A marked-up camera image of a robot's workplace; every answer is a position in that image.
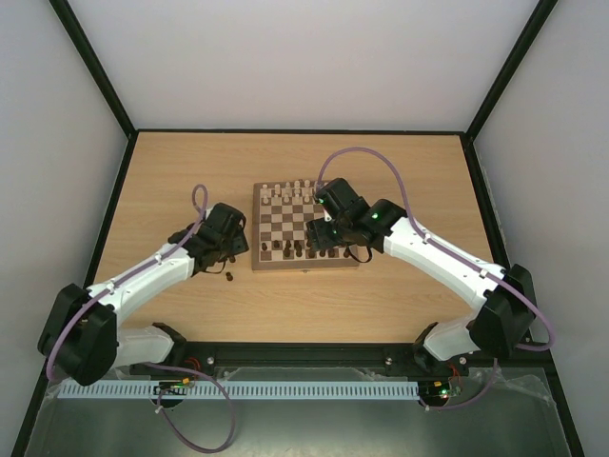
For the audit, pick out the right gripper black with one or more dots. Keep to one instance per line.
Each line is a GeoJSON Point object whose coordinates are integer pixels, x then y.
{"type": "Point", "coordinates": [319, 233]}

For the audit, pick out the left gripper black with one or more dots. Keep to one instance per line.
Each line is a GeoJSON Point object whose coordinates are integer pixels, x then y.
{"type": "Point", "coordinates": [240, 243]}

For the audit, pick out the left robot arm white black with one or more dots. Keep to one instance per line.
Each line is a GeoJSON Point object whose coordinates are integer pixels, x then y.
{"type": "Point", "coordinates": [83, 336]}

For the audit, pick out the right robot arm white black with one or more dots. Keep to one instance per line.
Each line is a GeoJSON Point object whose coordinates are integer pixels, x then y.
{"type": "Point", "coordinates": [498, 319]}

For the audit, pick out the wooden chess board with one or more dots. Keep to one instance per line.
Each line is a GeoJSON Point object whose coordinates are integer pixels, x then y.
{"type": "Point", "coordinates": [283, 220]}

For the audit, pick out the black aluminium rail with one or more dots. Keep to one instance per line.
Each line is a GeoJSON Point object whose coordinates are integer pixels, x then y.
{"type": "Point", "coordinates": [304, 354]}

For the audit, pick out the white slotted cable duct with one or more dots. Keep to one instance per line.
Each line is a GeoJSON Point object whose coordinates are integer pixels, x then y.
{"type": "Point", "coordinates": [245, 390]}

